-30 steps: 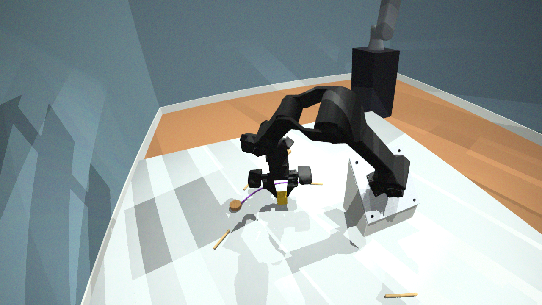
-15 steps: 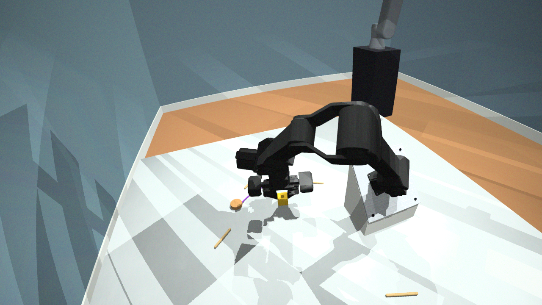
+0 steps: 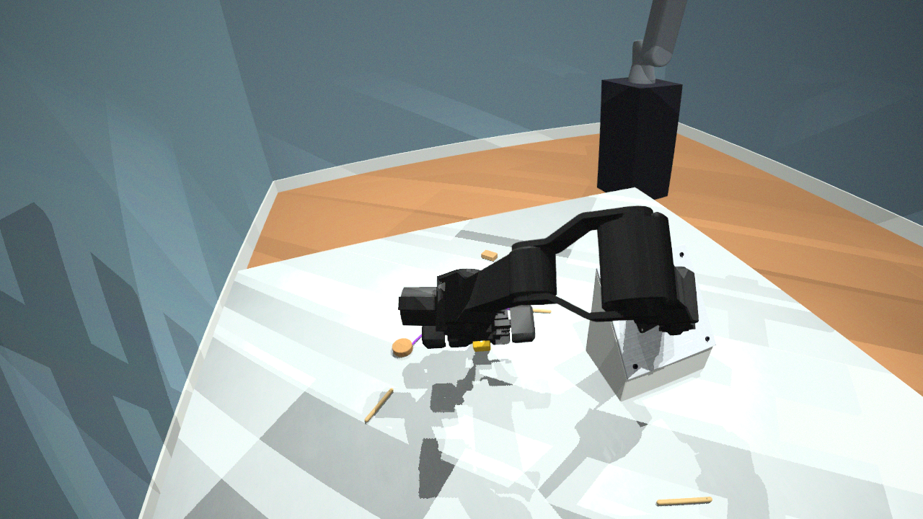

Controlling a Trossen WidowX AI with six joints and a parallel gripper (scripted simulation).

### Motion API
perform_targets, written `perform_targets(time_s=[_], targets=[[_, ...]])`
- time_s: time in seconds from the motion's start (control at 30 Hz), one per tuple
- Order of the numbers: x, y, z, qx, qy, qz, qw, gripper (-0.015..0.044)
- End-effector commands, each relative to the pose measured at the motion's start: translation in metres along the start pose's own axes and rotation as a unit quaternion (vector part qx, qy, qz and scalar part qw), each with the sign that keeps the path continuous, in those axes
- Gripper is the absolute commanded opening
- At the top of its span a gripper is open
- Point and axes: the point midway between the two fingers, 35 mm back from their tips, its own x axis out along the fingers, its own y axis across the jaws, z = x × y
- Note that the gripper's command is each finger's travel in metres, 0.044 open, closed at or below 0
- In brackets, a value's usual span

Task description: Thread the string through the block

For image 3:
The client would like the round wooden button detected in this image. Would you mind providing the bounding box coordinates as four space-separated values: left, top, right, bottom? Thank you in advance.
392 338 413 358

